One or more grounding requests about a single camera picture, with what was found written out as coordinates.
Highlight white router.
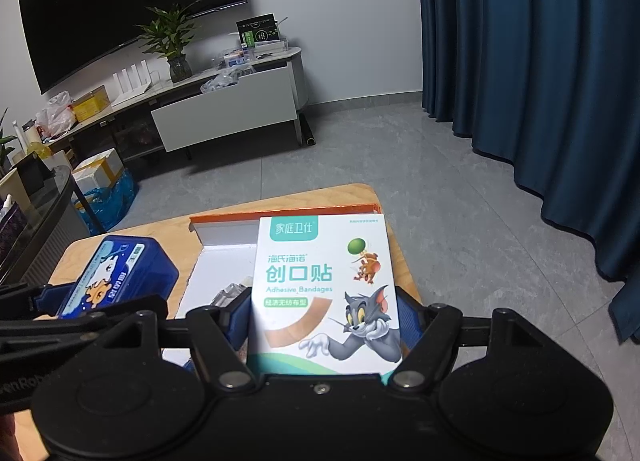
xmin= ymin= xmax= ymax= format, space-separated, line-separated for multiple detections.
xmin=111 ymin=60 xmax=153 ymax=107

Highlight orange white cardboard box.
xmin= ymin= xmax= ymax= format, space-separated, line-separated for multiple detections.
xmin=175 ymin=201 xmax=388 ymax=372

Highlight blue plastic bag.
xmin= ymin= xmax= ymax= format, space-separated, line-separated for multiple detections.
xmin=72 ymin=168 xmax=140 ymax=234

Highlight round black coffee table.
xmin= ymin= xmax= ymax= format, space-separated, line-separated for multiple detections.
xmin=0 ymin=164 xmax=91 ymax=287

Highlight white green bandage box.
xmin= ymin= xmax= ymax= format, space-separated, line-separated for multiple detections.
xmin=247 ymin=214 xmax=403 ymax=377

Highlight yellow cardboard box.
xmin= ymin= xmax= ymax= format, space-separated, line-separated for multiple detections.
xmin=71 ymin=86 xmax=111 ymax=123

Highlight clear plastic boxes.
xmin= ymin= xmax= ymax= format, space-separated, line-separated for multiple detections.
xmin=220 ymin=48 xmax=251 ymax=69

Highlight leafy green potted plant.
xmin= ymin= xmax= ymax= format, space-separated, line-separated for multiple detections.
xmin=0 ymin=108 xmax=18 ymax=167

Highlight white tv cabinet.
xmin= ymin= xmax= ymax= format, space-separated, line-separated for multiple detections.
xmin=45 ymin=46 xmax=311 ymax=162

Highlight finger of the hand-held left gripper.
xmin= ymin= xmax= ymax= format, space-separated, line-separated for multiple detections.
xmin=0 ymin=283 xmax=68 ymax=322
xmin=0 ymin=293 xmax=170 ymax=342

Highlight white red plastic bag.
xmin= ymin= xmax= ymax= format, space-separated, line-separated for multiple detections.
xmin=35 ymin=91 xmax=76 ymax=137

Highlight blue curtain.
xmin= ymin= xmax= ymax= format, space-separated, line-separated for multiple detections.
xmin=415 ymin=0 xmax=640 ymax=327

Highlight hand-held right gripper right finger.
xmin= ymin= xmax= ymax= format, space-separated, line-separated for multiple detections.
xmin=389 ymin=291 xmax=551 ymax=388

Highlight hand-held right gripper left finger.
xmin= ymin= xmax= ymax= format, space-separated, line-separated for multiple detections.
xmin=107 ymin=291 xmax=255 ymax=388

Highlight clear plastic bag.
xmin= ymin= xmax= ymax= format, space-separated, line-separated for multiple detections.
xmin=200 ymin=68 xmax=251 ymax=92

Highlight black television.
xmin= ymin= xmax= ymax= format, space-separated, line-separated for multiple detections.
xmin=17 ymin=0 xmax=248 ymax=95

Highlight blue cartoon box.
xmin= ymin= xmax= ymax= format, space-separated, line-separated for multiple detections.
xmin=56 ymin=235 xmax=180 ymax=318

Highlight bamboo plant in glass vase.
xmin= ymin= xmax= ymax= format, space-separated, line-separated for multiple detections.
xmin=135 ymin=1 xmax=201 ymax=84

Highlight white yellow carton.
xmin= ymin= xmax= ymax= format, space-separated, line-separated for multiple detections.
xmin=72 ymin=148 xmax=125 ymax=187

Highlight black green box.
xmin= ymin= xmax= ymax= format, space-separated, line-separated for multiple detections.
xmin=236 ymin=14 xmax=281 ymax=48

